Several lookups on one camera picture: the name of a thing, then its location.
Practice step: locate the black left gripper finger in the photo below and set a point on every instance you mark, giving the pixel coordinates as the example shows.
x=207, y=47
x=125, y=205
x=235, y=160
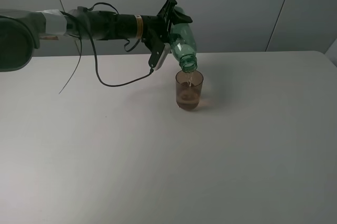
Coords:
x=165, y=15
x=180, y=18

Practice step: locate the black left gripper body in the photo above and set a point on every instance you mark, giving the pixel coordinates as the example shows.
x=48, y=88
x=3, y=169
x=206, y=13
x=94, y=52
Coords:
x=150, y=33

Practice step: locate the green transparent plastic bottle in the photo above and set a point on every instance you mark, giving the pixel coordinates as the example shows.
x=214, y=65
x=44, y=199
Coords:
x=183, y=45

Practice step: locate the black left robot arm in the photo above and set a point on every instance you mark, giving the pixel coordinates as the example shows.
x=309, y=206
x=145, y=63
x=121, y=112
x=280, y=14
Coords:
x=22, y=31

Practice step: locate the pink transparent plastic cup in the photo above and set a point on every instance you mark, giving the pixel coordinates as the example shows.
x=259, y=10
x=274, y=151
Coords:
x=188, y=88

